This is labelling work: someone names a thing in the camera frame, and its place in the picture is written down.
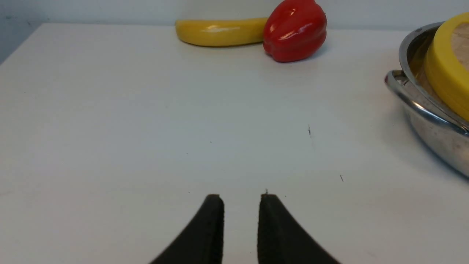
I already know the yellow banana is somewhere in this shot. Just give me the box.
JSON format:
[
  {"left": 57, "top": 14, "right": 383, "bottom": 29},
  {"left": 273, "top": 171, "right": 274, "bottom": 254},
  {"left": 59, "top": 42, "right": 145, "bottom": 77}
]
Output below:
[{"left": 175, "top": 17, "right": 268, "bottom": 47}]

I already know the red bell pepper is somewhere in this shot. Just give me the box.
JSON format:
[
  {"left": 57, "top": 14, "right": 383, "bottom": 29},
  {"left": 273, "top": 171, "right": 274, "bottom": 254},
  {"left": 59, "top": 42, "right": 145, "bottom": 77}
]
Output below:
[{"left": 263, "top": 0, "right": 327, "bottom": 62}]

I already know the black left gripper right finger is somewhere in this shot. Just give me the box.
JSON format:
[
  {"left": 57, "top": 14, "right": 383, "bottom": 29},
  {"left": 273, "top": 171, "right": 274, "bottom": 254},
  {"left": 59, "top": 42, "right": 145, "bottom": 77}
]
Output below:
[{"left": 257, "top": 194, "right": 339, "bottom": 264}]

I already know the stainless steel pot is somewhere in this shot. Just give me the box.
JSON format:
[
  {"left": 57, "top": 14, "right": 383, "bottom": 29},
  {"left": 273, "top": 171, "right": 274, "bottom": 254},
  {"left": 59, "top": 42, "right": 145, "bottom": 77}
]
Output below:
[{"left": 384, "top": 22, "right": 469, "bottom": 177}]

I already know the yellow woven bamboo steamer lid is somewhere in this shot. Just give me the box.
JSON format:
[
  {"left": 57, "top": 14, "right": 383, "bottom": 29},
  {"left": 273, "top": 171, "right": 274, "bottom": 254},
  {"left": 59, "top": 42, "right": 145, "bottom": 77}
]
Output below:
[{"left": 424, "top": 13, "right": 469, "bottom": 121}]

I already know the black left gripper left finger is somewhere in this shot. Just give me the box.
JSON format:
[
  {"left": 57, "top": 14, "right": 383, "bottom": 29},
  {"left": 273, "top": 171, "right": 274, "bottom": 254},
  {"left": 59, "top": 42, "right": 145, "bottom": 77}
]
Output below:
[{"left": 151, "top": 194, "right": 224, "bottom": 264}]

